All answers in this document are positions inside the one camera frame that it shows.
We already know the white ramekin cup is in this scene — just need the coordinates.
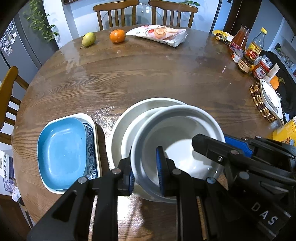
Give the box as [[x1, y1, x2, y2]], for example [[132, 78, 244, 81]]
[[130, 105, 225, 197]]

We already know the blue patterned plate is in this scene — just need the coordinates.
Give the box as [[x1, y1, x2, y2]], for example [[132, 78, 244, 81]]
[[46, 113, 102, 194]]

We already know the teal blue dish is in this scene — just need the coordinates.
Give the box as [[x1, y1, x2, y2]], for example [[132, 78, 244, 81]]
[[37, 118, 87, 193]]

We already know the large white bowl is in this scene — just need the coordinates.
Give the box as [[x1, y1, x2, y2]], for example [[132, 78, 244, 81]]
[[107, 97, 186, 204]]

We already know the yellow food box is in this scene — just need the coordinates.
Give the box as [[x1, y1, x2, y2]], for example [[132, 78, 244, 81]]
[[267, 117, 296, 147]]

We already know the white plate on trivet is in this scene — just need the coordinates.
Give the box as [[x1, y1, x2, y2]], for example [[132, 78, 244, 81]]
[[259, 79, 283, 123]]

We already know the wooden bead trivet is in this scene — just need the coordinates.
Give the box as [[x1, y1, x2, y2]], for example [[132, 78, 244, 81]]
[[249, 82, 276, 123]]

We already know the small orange fruit right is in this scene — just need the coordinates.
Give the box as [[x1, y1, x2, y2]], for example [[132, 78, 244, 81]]
[[269, 75, 280, 90]]

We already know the red label jar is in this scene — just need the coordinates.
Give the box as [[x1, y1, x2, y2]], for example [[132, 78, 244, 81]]
[[252, 60, 270, 81]]

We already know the brown sauce jar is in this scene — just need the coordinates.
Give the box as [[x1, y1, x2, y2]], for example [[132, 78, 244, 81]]
[[238, 54, 254, 73]]

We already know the yellow cap oil bottle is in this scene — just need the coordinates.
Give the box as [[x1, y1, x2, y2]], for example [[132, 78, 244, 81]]
[[246, 28, 267, 61]]

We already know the red sauce bottle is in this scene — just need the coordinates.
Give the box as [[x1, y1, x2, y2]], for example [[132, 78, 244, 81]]
[[229, 26, 250, 52]]

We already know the yellow snack packet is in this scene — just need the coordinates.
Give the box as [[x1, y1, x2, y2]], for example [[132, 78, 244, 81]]
[[212, 30, 234, 45]]

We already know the white snack bag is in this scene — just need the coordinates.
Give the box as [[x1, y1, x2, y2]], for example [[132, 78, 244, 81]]
[[126, 25, 187, 48]]

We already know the dark door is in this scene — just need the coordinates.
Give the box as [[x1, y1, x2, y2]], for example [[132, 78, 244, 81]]
[[223, 0, 261, 36]]

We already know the wooden chair back right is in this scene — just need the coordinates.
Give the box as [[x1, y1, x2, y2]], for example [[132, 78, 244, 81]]
[[149, 0, 199, 28]]

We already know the wooden chair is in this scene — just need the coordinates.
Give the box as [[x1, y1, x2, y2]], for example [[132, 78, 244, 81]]
[[93, 0, 139, 31], [149, 0, 199, 28], [0, 66, 30, 145]]

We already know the orange tangerine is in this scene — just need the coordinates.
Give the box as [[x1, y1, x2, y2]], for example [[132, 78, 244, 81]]
[[109, 29, 126, 44]]

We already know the wooden chair left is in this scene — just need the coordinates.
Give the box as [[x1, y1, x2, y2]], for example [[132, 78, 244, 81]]
[[0, 66, 30, 145]]

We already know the green pear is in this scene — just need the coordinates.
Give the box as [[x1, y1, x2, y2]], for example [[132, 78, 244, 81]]
[[80, 32, 96, 49]]

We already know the wooden chair back middle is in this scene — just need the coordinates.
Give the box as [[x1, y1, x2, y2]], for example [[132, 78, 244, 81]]
[[93, 0, 139, 31]]

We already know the grey refrigerator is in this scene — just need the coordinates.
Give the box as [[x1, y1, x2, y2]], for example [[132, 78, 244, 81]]
[[0, 6, 60, 100]]

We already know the hanging green plant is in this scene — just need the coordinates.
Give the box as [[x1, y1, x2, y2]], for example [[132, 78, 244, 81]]
[[23, 0, 60, 42]]

